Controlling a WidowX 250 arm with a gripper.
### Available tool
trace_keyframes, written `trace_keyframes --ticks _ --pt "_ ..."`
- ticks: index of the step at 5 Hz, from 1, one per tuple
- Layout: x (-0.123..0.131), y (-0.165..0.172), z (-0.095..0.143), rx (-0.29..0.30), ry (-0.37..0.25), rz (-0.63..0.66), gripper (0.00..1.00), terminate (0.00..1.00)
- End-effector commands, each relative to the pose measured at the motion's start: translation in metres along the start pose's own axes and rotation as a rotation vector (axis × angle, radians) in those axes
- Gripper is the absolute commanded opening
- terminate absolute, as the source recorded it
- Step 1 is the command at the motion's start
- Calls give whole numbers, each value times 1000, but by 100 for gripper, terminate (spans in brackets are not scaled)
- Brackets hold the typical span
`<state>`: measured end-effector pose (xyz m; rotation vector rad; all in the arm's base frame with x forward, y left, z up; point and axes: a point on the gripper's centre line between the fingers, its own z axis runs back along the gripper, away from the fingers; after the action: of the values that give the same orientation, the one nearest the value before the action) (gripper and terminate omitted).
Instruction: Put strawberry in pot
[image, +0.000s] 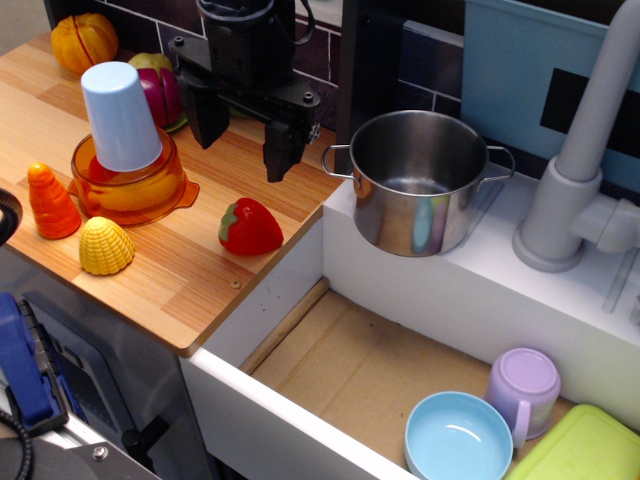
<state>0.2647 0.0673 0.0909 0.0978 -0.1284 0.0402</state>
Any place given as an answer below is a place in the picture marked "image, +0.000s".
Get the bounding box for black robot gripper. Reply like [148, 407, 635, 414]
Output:
[170, 1, 319, 183]

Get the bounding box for red toy strawberry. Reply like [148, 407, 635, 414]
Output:
[218, 197, 284, 256]

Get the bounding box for stainless steel pot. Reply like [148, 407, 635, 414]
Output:
[341, 110, 516, 257]

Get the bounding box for purple toy onion slices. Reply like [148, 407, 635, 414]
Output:
[128, 53, 187, 132]

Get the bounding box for light blue plastic cup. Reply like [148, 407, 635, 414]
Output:
[81, 61, 163, 173]

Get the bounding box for orange transparent plastic bowl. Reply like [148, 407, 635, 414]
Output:
[68, 129, 200, 227]

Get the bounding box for yellow toy corn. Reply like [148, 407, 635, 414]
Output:
[79, 216, 135, 275]

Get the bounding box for orange toy pumpkin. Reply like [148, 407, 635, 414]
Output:
[51, 13, 119, 74]

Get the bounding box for orange toy carrot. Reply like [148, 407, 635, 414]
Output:
[27, 162, 81, 240]

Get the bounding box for light blue back panel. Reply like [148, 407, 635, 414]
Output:
[461, 0, 640, 194]

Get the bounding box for grey toy faucet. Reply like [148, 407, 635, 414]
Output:
[512, 1, 639, 272]

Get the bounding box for light blue plastic bowl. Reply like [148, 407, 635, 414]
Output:
[405, 391, 513, 479]

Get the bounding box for purple plastic mug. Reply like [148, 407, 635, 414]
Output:
[483, 347, 561, 449]

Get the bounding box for green plastic cutting board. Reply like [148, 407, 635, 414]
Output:
[507, 405, 639, 479]

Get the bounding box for black cable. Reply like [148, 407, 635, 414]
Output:
[0, 187, 24, 247]

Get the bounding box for blue clamp handle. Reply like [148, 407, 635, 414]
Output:
[1, 292, 68, 436]

